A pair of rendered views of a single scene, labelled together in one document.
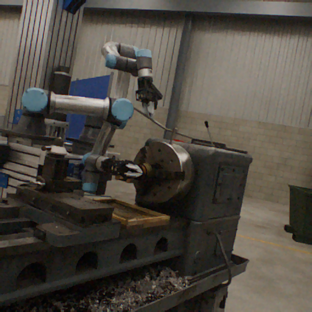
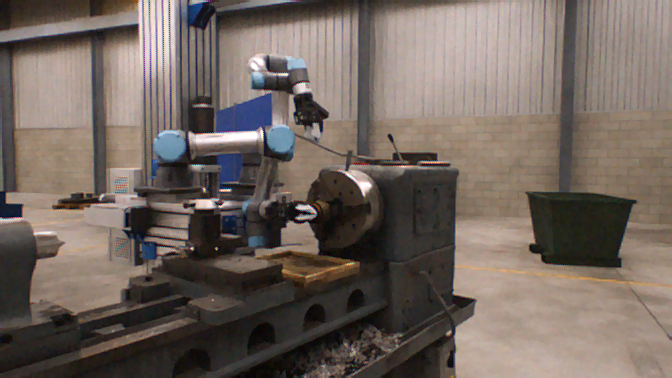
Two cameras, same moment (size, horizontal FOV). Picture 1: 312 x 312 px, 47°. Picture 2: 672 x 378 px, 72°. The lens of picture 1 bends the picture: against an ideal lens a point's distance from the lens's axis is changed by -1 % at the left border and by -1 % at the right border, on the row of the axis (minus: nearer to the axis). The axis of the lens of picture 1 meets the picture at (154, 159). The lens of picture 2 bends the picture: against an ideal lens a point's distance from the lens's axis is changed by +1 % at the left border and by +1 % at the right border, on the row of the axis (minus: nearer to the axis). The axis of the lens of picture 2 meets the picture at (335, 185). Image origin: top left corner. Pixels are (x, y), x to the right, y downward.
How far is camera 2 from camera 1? 0.10 m
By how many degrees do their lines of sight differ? 2
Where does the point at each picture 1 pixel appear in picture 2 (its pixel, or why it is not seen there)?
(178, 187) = (365, 224)
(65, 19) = (194, 38)
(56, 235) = (213, 311)
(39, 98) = (175, 143)
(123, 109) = (281, 138)
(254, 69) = (458, 51)
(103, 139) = (265, 178)
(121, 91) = (280, 115)
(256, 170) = (482, 180)
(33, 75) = (166, 114)
